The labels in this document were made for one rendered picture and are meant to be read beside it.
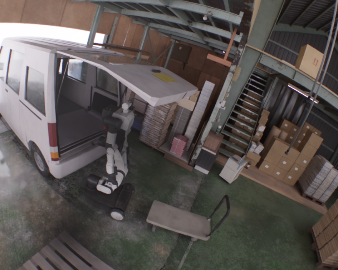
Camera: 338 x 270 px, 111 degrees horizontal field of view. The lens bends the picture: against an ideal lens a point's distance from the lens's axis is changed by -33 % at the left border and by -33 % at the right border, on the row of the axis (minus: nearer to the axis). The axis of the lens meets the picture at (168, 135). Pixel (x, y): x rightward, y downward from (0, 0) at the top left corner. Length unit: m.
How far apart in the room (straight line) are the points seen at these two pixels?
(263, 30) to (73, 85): 4.24
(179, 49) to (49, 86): 6.27
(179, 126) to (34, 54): 3.19
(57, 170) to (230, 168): 3.17
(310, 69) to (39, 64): 4.64
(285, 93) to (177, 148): 4.89
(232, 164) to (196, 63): 5.04
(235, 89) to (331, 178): 3.90
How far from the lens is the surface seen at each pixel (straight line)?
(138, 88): 1.21
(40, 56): 2.21
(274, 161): 5.30
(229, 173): 3.85
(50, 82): 1.99
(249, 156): 5.13
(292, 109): 7.32
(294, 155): 5.40
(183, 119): 3.93
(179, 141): 3.73
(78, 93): 3.69
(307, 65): 4.22
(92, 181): 2.41
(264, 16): 4.46
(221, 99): 3.25
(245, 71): 4.13
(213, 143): 3.56
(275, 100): 7.09
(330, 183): 5.98
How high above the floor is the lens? 2.03
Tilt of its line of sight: 25 degrees down
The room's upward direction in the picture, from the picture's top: 20 degrees clockwise
